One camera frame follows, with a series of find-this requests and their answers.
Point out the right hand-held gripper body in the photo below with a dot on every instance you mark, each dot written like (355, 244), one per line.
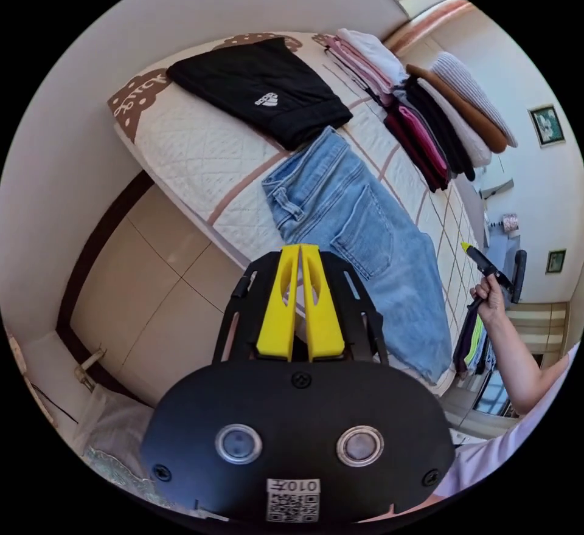
(488, 266)

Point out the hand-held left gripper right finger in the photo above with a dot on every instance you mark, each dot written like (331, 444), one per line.
(324, 320)

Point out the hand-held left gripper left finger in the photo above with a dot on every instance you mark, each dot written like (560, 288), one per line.
(276, 316)

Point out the person's right forearm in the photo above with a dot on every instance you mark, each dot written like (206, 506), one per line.
(518, 361)

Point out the light blue jeans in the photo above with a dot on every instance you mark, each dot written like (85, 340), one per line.
(346, 206)

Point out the person's right hand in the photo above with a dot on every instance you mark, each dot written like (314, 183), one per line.
(490, 300)

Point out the small framed picture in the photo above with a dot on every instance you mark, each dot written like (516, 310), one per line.
(556, 261)

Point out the beige cupboard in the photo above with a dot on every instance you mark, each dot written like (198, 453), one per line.
(538, 325)

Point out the pile of clothes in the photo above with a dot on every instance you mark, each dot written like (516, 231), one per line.
(472, 348)
(438, 120)

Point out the large framed picture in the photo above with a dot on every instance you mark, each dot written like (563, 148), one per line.
(546, 125)

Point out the bed with white quilt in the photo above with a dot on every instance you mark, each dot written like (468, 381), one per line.
(191, 152)

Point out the person's body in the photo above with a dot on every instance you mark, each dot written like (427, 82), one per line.
(497, 457)

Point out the black shorts with white print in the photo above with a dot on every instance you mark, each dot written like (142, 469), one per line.
(255, 79)

